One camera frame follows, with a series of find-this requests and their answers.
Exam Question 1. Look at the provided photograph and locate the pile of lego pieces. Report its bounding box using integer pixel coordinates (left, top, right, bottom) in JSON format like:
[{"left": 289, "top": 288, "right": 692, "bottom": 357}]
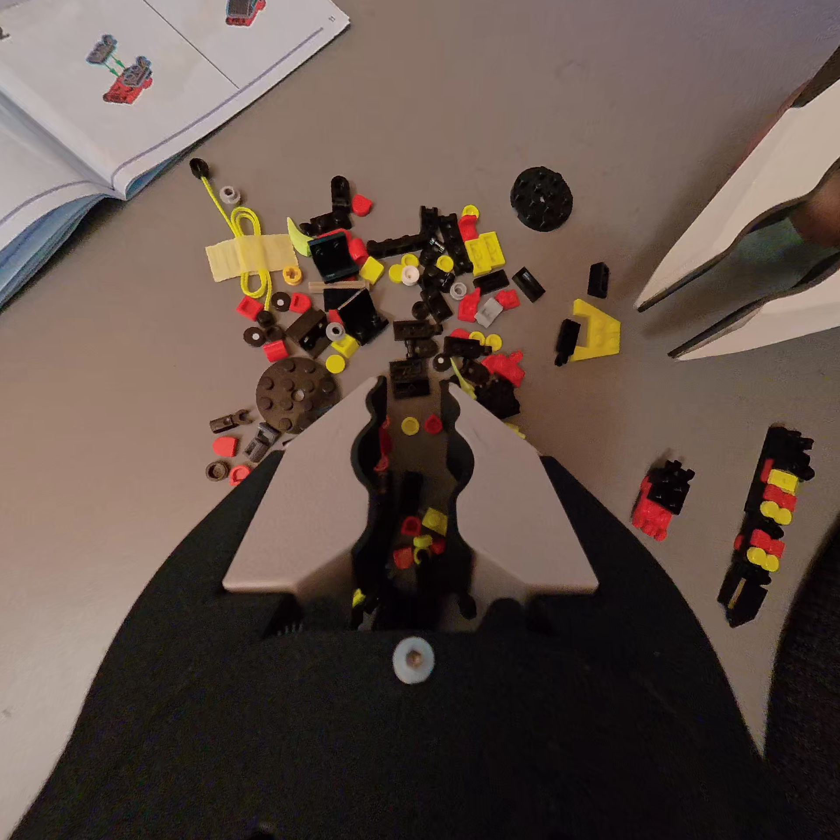
[{"left": 209, "top": 175, "right": 546, "bottom": 624}]

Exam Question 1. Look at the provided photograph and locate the brown round lego plate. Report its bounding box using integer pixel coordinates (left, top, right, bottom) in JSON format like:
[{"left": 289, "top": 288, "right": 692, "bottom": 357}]
[{"left": 252, "top": 357, "right": 341, "bottom": 433}]

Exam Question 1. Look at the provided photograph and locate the open instruction booklet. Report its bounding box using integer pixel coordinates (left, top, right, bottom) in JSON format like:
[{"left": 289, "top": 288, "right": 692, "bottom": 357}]
[{"left": 0, "top": 0, "right": 350, "bottom": 309}]

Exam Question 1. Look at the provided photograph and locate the yellow string with black ends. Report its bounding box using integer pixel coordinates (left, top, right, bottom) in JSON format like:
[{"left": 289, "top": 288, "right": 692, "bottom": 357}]
[{"left": 189, "top": 159, "right": 275, "bottom": 316}]

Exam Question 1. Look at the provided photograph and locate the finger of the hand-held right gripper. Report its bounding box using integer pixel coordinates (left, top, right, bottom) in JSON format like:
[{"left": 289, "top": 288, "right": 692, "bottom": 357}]
[
  {"left": 633, "top": 46, "right": 840, "bottom": 314},
  {"left": 668, "top": 254, "right": 840, "bottom": 361}
]

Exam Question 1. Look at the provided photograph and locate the long black lego assembly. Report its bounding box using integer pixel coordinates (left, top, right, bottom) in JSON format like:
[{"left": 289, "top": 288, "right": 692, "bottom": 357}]
[{"left": 716, "top": 426, "right": 818, "bottom": 629}]

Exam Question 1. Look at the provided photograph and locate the person's dark clothing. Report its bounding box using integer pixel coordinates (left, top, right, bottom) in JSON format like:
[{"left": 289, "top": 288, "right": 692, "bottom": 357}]
[{"left": 764, "top": 538, "right": 840, "bottom": 840}]

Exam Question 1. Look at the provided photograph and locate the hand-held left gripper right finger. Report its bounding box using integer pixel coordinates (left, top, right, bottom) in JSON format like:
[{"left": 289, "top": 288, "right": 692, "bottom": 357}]
[{"left": 444, "top": 380, "right": 599, "bottom": 614}]

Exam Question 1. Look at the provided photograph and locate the yellow lego wedge plate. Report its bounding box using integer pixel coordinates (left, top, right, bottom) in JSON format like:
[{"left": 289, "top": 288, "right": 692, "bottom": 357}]
[{"left": 555, "top": 299, "right": 622, "bottom": 366}]

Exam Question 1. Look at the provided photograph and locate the black round lego plate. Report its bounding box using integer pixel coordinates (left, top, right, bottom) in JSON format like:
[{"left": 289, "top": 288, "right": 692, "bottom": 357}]
[{"left": 509, "top": 166, "right": 572, "bottom": 230}]

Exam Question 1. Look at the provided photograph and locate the pale tape strip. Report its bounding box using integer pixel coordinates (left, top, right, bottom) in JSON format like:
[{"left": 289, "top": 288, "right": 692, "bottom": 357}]
[{"left": 206, "top": 233, "right": 297, "bottom": 283}]

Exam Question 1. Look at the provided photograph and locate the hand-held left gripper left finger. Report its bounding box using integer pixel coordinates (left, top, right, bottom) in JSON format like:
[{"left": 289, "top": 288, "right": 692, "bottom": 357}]
[{"left": 221, "top": 374, "right": 388, "bottom": 601}]

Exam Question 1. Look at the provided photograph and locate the red and black lego assembly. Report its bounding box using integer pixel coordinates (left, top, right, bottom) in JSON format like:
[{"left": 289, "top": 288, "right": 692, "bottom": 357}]
[{"left": 632, "top": 449, "right": 695, "bottom": 542}]

